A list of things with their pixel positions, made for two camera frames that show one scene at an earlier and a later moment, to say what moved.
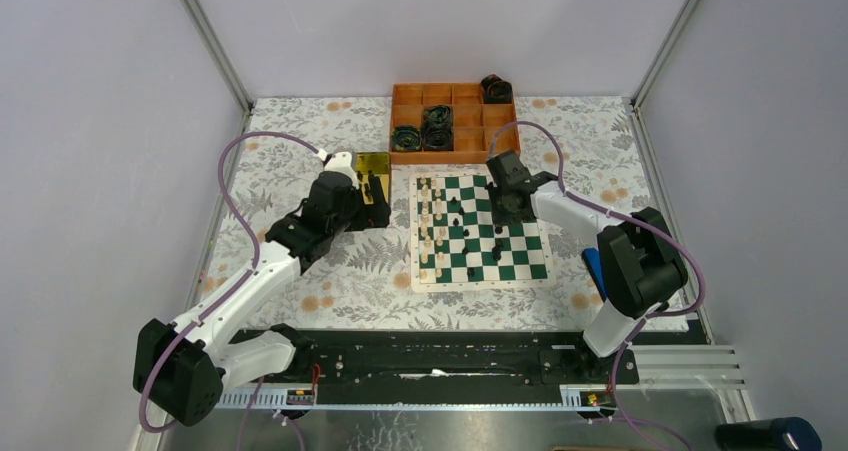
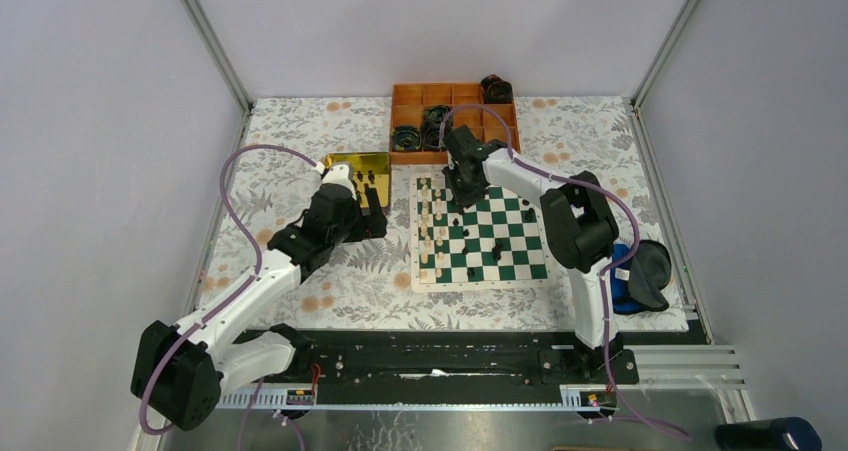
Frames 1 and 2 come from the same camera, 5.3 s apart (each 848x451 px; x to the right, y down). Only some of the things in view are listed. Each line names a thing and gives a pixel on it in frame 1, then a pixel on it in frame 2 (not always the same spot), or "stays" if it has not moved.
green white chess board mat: (457, 244) stays
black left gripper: (371, 216) stays
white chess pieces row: (433, 229) stays
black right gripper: (498, 218) -> (462, 200)
